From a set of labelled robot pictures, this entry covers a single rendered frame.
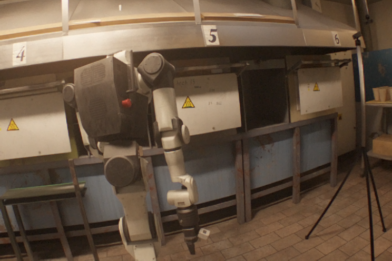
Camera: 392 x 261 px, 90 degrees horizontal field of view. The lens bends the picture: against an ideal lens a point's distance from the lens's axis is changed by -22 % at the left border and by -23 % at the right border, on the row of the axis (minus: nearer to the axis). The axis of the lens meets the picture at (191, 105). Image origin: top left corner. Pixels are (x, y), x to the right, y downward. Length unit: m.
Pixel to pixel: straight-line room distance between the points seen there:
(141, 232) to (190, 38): 1.14
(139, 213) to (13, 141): 1.02
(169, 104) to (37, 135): 1.04
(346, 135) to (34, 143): 3.67
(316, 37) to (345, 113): 1.82
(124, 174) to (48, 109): 0.95
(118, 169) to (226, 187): 1.41
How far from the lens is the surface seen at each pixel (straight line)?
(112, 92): 0.92
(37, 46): 1.56
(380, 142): 3.18
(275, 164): 2.36
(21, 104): 1.75
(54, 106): 1.68
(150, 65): 0.97
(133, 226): 1.22
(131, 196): 1.14
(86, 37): 1.51
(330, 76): 2.50
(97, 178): 1.91
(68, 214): 2.07
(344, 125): 3.75
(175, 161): 0.96
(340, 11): 4.62
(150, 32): 1.51
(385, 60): 3.76
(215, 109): 1.76
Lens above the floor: 1.26
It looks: 4 degrees down
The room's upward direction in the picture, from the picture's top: 6 degrees counter-clockwise
